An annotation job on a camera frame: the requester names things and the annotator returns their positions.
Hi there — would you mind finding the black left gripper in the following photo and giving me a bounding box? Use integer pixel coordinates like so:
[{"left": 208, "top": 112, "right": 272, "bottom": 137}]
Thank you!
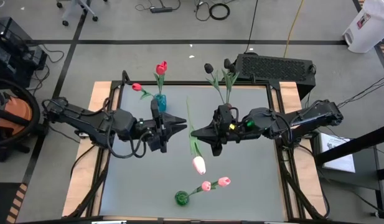
[{"left": 134, "top": 99, "right": 188, "bottom": 154}]

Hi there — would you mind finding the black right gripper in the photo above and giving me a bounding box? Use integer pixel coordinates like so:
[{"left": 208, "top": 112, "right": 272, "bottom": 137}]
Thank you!
[{"left": 190, "top": 105, "right": 242, "bottom": 157}]

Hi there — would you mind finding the pink artificial tulip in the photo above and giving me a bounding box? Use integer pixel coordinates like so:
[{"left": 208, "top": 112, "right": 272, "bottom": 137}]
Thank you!
[
  {"left": 185, "top": 96, "right": 207, "bottom": 176},
  {"left": 182, "top": 180, "right": 212, "bottom": 198},
  {"left": 187, "top": 176, "right": 232, "bottom": 197}
]

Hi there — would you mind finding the black artificial tulip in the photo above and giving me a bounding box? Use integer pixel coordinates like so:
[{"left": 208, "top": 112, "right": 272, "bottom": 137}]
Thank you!
[{"left": 204, "top": 63, "right": 227, "bottom": 106}]

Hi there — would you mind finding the green artificial leaf stem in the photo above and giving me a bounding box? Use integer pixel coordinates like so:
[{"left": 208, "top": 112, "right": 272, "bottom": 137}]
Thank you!
[{"left": 223, "top": 58, "right": 232, "bottom": 106}]

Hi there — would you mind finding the blue glass vase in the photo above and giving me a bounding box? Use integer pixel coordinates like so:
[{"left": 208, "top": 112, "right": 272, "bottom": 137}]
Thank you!
[{"left": 154, "top": 94, "right": 167, "bottom": 113}]

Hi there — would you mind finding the green glass vase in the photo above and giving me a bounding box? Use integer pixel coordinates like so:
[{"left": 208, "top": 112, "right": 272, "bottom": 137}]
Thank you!
[{"left": 174, "top": 190, "right": 190, "bottom": 207}]

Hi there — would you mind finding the green leafy stem in vase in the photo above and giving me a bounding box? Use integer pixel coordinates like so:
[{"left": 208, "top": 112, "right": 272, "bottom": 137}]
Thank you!
[{"left": 225, "top": 63, "right": 240, "bottom": 106}]

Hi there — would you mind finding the grey table mat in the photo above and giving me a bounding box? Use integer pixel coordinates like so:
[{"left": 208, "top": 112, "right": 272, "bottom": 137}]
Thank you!
[{"left": 98, "top": 83, "right": 288, "bottom": 222}]

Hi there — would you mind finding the black perforated computer case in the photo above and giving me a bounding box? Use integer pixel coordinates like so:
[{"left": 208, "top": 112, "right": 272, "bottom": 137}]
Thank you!
[{"left": 234, "top": 52, "right": 317, "bottom": 101}]

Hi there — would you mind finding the black power strip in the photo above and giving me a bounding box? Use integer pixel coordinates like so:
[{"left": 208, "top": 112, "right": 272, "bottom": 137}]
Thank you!
[{"left": 149, "top": 6, "right": 174, "bottom": 14}]

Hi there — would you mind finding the white printed paper sheet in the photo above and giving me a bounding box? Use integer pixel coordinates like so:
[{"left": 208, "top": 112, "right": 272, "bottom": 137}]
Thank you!
[{"left": 319, "top": 132, "right": 357, "bottom": 174}]

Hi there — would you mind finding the grey wheeled chair base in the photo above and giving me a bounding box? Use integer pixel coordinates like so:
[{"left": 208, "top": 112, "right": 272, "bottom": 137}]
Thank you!
[{"left": 55, "top": 0, "right": 109, "bottom": 27}]

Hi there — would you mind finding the orange shop vacuum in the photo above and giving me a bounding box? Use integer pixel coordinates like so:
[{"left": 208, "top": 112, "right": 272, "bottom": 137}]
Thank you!
[{"left": 0, "top": 77, "right": 49, "bottom": 162}]

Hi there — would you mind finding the black metal stand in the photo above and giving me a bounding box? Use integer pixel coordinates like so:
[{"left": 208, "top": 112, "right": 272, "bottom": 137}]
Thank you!
[{"left": 312, "top": 123, "right": 384, "bottom": 218}]

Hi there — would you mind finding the black equipment stack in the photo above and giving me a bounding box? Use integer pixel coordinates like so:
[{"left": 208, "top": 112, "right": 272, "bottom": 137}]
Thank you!
[{"left": 0, "top": 17, "right": 49, "bottom": 90}]

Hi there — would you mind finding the white trash bin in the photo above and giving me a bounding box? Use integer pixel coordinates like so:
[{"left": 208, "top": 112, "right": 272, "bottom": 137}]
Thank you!
[{"left": 342, "top": 0, "right": 384, "bottom": 54}]

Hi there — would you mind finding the black metal table frame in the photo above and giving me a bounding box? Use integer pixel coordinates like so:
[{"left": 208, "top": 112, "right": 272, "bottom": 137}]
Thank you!
[{"left": 62, "top": 70, "right": 331, "bottom": 224}]

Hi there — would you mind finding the coiled black cable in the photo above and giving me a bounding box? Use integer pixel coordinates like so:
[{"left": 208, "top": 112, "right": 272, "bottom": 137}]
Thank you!
[{"left": 208, "top": 2, "right": 232, "bottom": 21}]

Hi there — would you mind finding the yellow cable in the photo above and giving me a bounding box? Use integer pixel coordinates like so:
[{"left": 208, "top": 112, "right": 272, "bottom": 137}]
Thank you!
[{"left": 283, "top": 0, "right": 305, "bottom": 58}]

